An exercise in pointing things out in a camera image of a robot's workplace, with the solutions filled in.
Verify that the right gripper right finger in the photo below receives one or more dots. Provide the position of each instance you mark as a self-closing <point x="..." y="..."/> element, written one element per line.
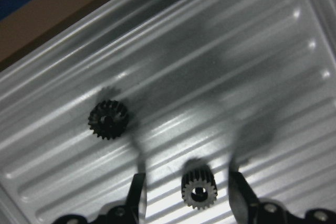
<point x="242" y="200"/>

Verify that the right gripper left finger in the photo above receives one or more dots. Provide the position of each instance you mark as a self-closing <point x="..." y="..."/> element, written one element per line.
<point x="136" y="202"/>

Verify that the silver metal tray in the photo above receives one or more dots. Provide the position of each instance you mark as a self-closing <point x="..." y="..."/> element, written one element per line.
<point x="207" y="79"/>

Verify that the black bevel gear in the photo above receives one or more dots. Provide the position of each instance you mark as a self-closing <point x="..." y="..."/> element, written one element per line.
<point x="108" y="119"/>

